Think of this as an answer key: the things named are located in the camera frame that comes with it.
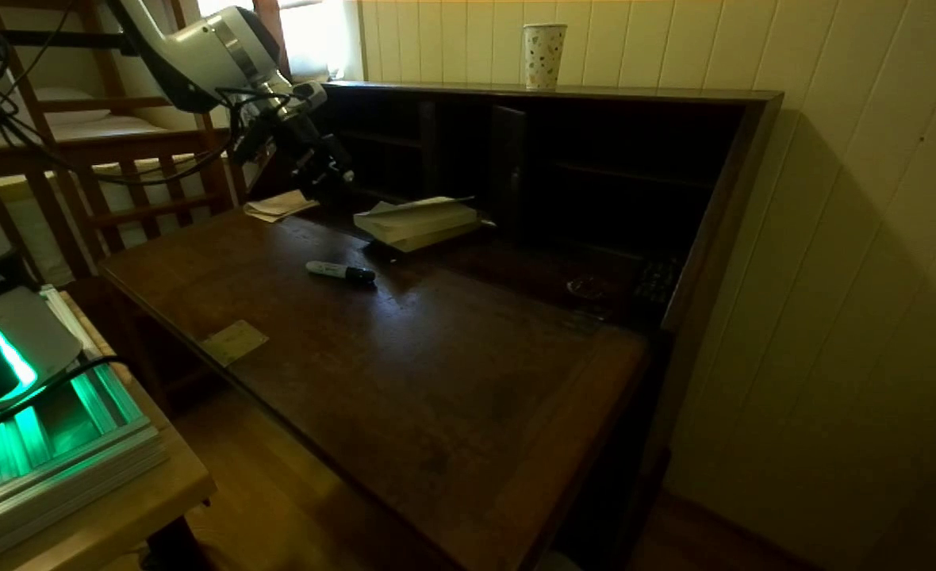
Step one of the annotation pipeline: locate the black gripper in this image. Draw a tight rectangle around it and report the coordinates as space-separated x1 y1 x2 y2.
274 105 386 223

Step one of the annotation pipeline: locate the grey marker with black cap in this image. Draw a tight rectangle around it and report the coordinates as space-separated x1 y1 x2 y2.
301 256 381 293

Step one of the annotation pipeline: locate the tan sticky note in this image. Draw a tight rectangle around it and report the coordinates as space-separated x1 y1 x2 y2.
199 316 274 367

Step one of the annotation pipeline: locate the dark wooden secretary desk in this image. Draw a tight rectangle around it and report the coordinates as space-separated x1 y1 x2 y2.
98 79 787 571

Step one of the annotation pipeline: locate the dotted white paper cup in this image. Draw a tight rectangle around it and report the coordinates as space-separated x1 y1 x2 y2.
521 23 571 93

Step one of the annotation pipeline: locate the wooden chair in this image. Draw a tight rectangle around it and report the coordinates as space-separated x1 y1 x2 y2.
0 121 243 293

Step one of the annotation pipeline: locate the small light wooden table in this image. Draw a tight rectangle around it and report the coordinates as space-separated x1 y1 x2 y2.
0 290 220 571

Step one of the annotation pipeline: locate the control box with green light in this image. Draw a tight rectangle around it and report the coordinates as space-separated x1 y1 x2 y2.
0 283 167 546

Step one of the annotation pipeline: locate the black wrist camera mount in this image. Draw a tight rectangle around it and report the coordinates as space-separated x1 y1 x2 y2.
234 93 309 182

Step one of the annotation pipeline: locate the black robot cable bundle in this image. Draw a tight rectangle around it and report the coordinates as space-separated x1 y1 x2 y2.
0 0 287 192

